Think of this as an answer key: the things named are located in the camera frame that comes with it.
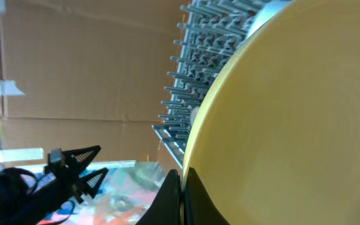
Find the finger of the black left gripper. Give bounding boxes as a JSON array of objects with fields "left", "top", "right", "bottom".
[
  {"left": 63, "top": 145, "right": 101, "bottom": 174},
  {"left": 80, "top": 167, "right": 109, "bottom": 198}
]

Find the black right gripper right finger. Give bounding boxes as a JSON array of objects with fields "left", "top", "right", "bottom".
[{"left": 184, "top": 167, "right": 229, "bottom": 225}]

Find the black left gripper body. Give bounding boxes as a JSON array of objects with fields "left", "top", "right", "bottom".
[{"left": 26, "top": 149, "right": 83, "bottom": 216}]

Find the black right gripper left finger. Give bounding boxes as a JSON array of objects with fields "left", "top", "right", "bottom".
[{"left": 136, "top": 169, "right": 181, "bottom": 225}]

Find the yellow plate with crumbs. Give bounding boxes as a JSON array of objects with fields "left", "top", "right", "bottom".
[{"left": 182, "top": 0, "right": 360, "bottom": 225}]

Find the light blue bowl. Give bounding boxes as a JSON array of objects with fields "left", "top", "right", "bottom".
[{"left": 246, "top": 0, "right": 292, "bottom": 39}]

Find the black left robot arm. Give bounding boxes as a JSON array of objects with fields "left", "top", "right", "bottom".
[{"left": 0, "top": 145, "right": 109, "bottom": 225}]

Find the grey dishwasher rack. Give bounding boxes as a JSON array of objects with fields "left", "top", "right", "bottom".
[{"left": 153, "top": 0, "right": 272, "bottom": 166}]

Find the brown cardboard box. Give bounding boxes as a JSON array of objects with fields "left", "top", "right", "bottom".
[{"left": 0, "top": 0, "right": 184, "bottom": 161}]

